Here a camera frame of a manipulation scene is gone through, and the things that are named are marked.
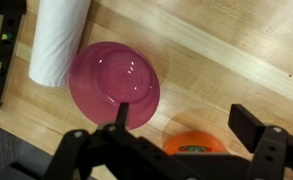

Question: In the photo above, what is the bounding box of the white paper towel roll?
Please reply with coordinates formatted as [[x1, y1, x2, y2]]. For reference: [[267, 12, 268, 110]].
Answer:
[[28, 0, 92, 88]]

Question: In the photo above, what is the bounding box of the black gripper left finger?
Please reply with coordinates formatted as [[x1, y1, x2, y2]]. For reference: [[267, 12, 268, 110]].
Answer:
[[44, 102, 144, 180]]

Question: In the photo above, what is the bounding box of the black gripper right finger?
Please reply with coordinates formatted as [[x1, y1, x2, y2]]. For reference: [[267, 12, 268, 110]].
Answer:
[[228, 103, 293, 180]]

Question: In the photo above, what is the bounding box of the orange plastic bowl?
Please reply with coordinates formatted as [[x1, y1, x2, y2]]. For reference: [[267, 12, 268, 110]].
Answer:
[[162, 130, 229, 156]]

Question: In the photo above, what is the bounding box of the long black box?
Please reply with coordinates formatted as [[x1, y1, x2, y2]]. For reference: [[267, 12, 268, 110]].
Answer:
[[0, 0, 28, 114]]

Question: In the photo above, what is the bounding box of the purple plastic bowl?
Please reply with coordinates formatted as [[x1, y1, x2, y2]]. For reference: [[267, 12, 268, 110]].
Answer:
[[68, 41, 161, 131]]

